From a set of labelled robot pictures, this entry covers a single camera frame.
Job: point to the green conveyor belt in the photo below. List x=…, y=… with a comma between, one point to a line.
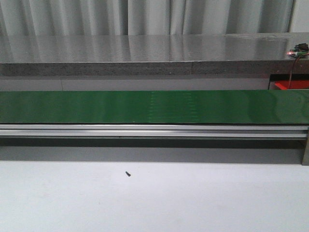
x=156, y=107

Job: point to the grey stone counter shelf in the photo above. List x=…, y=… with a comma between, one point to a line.
x=121, y=55

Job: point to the red plastic tray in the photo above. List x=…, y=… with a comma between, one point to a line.
x=298, y=84

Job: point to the small green circuit board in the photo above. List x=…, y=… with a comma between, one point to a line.
x=298, y=53

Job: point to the grey white curtain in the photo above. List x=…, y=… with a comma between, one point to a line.
x=151, y=17

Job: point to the aluminium conveyor frame rail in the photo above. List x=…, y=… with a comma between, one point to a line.
x=253, y=144

